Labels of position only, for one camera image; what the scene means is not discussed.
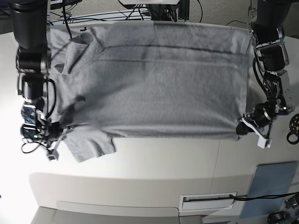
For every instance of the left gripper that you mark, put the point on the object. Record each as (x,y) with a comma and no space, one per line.
(258,119)

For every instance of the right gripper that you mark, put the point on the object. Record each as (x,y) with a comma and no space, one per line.
(38,129)

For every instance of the grey T-shirt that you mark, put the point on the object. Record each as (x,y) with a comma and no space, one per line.
(148,80)

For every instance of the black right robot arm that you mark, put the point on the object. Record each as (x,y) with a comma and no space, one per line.
(31,28)

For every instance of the blue grey board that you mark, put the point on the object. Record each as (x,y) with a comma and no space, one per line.
(269,179)

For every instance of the white cable grommet slot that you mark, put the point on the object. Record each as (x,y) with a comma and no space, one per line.
(192,203)

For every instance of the black camera stand base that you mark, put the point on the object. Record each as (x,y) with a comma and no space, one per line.
(160,10)

